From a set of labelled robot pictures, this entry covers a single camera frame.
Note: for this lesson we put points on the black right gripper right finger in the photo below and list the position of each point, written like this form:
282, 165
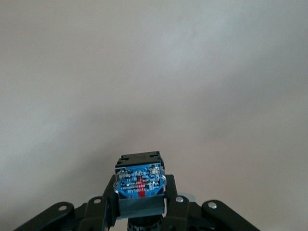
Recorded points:
183, 214

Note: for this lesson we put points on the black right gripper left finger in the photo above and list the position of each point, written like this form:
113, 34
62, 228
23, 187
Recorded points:
96, 214

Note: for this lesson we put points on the green push button blue block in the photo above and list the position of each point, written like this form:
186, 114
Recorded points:
139, 183

